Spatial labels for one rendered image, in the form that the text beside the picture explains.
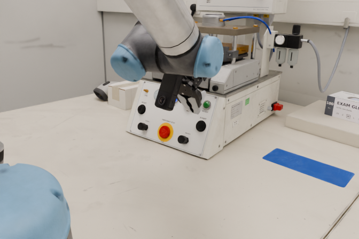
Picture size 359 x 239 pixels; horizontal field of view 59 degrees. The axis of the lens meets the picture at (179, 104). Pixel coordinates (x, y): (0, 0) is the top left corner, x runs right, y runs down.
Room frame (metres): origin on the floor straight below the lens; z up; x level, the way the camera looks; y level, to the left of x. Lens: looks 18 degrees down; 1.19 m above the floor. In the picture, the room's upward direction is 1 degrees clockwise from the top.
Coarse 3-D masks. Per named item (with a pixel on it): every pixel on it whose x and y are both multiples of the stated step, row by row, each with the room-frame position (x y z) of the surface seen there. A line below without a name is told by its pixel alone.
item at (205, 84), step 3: (153, 75) 1.06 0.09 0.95; (156, 75) 1.05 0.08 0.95; (159, 75) 1.04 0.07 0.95; (162, 75) 1.03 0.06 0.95; (159, 78) 1.04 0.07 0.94; (207, 78) 0.93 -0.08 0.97; (210, 78) 0.94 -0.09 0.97; (204, 81) 0.94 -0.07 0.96; (207, 81) 0.93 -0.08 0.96; (201, 84) 0.94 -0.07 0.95; (204, 84) 0.94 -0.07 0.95; (207, 84) 0.93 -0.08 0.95; (201, 87) 0.97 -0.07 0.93; (204, 87) 0.94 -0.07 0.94; (207, 87) 0.93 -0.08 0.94
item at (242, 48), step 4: (216, 36) 1.14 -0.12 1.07; (224, 44) 1.16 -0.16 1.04; (228, 44) 1.16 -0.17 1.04; (240, 44) 1.17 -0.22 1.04; (240, 48) 1.10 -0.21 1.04; (244, 48) 1.13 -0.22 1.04; (248, 48) 1.16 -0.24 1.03; (240, 52) 1.11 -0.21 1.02; (244, 52) 1.13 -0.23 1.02; (240, 56) 1.11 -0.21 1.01; (244, 56) 1.13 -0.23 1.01; (228, 60) 1.04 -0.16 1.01
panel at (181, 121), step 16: (144, 96) 1.05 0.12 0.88; (208, 96) 0.92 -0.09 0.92; (144, 112) 1.02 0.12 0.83; (160, 112) 0.98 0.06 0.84; (176, 112) 0.95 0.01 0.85; (208, 112) 0.89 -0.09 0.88; (176, 128) 0.93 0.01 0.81; (192, 128) 0.90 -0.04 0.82; (208, 128) 0.87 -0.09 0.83; (176, 144) 0.90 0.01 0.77; (192, 144) 0.87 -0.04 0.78
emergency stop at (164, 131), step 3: (162, 126) 0.94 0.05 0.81; (165, 126) 0.94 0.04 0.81; (162, 129) 0.94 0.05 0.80; (165, 129) 0.93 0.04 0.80; (168, 129) 0.93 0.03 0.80; (159, 132) 0.94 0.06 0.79; (162, 132) 0.93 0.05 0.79; (165, 132) 0.93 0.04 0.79; (168, 132) 0.93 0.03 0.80; (159, 135) 0.94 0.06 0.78; (162, 135) 0.93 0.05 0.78; (165, 135) 0.92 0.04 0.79; (168, 135) 0.92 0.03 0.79
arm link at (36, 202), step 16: (0, 176) 0.29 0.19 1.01; (16, 176) 0.29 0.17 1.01; (32, 176) 0.30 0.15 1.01; (48, 176) 0.30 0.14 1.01; (0, 192) 0.27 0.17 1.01; (16, 192) 0.27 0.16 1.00; (32, 192) 0.27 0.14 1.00; (48, 192) 0.27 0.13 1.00; (0, 208) 0.25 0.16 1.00; (16, 208) 0.25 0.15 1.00; (32, 208) 0.25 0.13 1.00; (48, 208) 0.26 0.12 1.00; (64, 208) 0.28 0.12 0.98; (0, 224) 0.23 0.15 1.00; (16, 224) 0.23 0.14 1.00; (32, 224) 0.24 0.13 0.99; (48, 224) 0.25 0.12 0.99; (64, 224) 0.27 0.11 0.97
